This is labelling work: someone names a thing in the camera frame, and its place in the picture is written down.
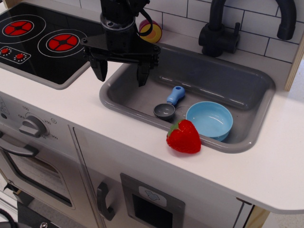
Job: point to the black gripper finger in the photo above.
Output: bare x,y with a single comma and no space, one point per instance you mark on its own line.
143,70
99,67

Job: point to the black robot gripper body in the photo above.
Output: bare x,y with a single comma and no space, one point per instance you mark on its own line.
122,42

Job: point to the blue handled grey spoon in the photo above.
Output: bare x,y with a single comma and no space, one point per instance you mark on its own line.
166,110

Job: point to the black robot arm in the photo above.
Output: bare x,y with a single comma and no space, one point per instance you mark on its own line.
121,9

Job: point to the light blue plastic bowl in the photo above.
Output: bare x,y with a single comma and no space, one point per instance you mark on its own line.
211,119

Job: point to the grey toy sink basin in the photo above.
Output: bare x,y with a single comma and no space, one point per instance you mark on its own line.
245,92

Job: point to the yellow pink toy cylinder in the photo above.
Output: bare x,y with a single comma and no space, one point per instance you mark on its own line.
155,34

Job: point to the black toy stovetop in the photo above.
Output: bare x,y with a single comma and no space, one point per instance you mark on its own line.
43,45

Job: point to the red toy strawberry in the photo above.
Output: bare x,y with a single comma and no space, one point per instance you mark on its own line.
183,137

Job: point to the black toy faucet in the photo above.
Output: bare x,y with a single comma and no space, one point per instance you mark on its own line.
214,39

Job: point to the grey oven knob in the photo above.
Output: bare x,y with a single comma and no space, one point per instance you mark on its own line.
32,126

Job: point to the toy oven door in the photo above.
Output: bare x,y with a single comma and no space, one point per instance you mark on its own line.
36,177

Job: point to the grey dishwasher panel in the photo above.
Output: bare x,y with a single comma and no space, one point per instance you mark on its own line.
150,206

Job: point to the grey oven door handle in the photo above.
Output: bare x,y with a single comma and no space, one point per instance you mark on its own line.
26,151

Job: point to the grey cabinet door handle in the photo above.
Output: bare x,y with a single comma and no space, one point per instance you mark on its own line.
101,194

